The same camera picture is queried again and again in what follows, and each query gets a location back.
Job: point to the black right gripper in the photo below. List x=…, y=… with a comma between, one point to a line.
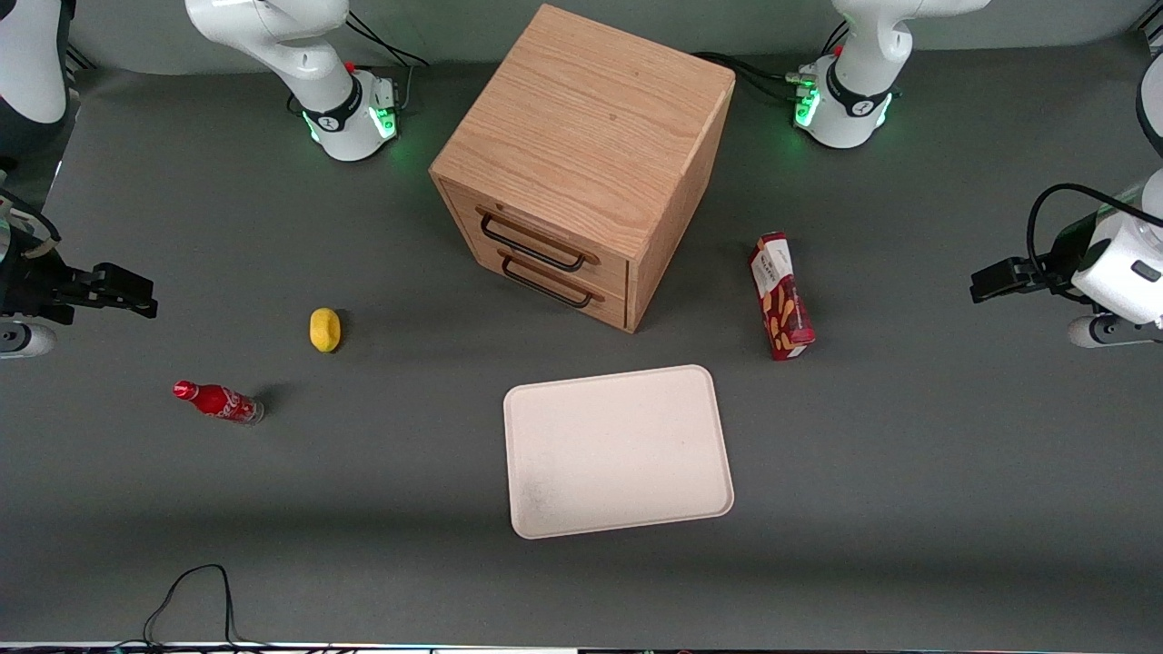
x=38, y=283

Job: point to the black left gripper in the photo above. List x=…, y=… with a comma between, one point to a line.
x=1042, y=273

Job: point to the red cookie box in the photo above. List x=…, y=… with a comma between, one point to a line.
x=781, y=300

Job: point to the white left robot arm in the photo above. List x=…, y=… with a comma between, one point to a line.
x=849, y=100

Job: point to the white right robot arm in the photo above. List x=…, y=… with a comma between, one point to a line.
x=309, y=54

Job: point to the cream plastic tray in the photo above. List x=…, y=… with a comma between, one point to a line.
x=600, y=454

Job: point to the red cola bottle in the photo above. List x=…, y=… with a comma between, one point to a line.
x=218, y=400

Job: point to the yellow lemon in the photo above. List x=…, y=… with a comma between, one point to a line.
x=324, y=330

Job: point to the wooden drawer front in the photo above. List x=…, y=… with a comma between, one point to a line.
x=616, y=272
x=614, y=307

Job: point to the wooden drawer cabinet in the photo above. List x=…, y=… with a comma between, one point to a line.
x=591, y=118

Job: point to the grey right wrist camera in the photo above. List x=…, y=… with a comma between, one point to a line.
x=32, y=341

